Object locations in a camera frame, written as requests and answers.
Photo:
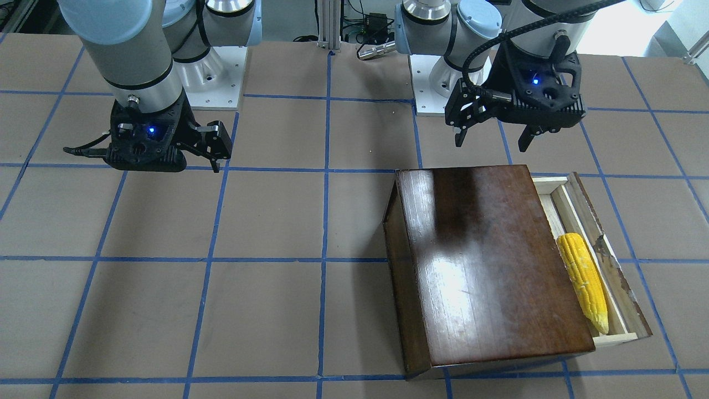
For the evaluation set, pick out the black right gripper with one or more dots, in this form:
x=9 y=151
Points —
x=178 y=115

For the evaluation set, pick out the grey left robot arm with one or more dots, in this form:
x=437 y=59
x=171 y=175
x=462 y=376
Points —
x=468 y=34

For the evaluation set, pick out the light wood drawer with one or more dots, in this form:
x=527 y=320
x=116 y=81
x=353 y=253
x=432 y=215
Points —
x=569 y=210

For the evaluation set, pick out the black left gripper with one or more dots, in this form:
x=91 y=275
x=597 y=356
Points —
x=503 y=77

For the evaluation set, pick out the aluminium frame post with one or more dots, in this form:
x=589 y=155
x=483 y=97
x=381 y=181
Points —
x=329 y=24

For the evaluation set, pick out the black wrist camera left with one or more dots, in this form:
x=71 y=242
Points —
x=543 y=94

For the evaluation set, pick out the dark wooden drawer cabinet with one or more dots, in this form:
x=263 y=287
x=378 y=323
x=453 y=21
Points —
x=478 y=280

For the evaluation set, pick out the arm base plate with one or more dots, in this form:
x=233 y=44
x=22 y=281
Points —
x=216 y=82
x=432 y=81

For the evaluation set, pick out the black power adapter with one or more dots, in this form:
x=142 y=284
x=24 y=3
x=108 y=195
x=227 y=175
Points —
x=375 y=23

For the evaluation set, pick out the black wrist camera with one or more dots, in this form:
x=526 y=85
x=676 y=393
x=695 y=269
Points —
x=138 y=141
x=543 y=94

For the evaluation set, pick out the yellow corn cob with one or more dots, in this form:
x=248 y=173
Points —
x=584 y=274

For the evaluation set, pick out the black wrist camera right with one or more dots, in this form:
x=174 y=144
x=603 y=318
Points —
x=138 y=141

